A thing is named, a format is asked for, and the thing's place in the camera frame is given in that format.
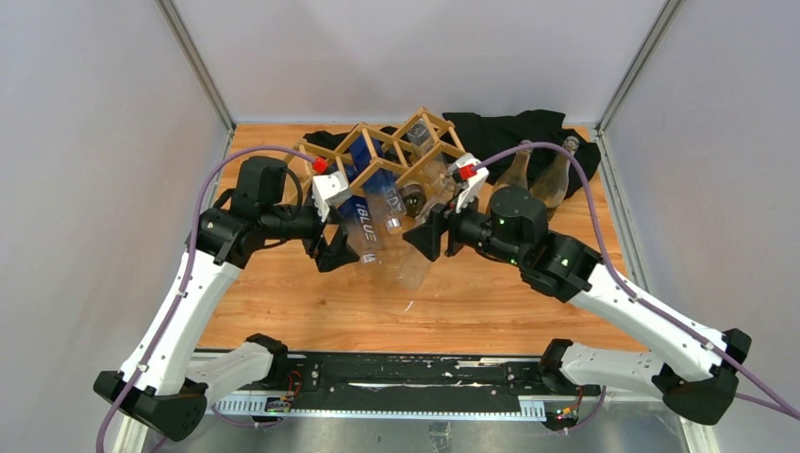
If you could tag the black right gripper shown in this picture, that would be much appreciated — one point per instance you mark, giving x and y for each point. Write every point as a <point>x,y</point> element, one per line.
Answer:
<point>427,237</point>

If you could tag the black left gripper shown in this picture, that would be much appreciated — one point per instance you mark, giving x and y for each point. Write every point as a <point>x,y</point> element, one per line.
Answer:
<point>336,252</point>

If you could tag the blue labelled clear bottle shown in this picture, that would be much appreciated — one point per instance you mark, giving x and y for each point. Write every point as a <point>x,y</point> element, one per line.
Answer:
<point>359,222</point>

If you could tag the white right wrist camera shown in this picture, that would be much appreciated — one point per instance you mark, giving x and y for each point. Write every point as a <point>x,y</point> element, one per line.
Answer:
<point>470,178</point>

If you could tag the dark brown wine bottle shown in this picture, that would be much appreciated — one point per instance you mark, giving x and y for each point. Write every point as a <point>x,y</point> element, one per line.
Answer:
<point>414,198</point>

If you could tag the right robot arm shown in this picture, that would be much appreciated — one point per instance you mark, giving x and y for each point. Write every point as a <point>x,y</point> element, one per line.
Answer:
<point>681,364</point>

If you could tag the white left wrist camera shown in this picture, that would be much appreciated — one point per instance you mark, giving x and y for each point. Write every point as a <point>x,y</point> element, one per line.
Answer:
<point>329,192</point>

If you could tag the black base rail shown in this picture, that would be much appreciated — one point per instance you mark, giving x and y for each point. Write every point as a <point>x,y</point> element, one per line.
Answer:
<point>408,386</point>

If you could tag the small clear glass bottle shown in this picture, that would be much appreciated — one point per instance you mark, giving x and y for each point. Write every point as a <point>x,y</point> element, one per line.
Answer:
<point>421,137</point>

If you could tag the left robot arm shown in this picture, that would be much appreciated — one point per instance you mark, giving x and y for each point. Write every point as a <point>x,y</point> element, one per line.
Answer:
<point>158,385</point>

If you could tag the black cloth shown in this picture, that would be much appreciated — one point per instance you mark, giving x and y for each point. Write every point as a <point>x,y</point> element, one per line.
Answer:
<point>484,136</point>

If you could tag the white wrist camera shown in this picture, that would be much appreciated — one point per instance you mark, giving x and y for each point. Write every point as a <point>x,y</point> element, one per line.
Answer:
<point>329,192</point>
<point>470,178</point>

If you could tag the clear bottle with black label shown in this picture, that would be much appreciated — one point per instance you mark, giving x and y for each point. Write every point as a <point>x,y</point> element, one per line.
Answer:
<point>516,174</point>

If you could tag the wooden lattice wine rack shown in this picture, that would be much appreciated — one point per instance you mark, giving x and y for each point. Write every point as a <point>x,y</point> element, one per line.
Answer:
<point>390,152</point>

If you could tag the clear bottle with silver label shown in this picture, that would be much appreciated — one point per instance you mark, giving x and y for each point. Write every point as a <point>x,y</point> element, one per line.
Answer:
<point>552,184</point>

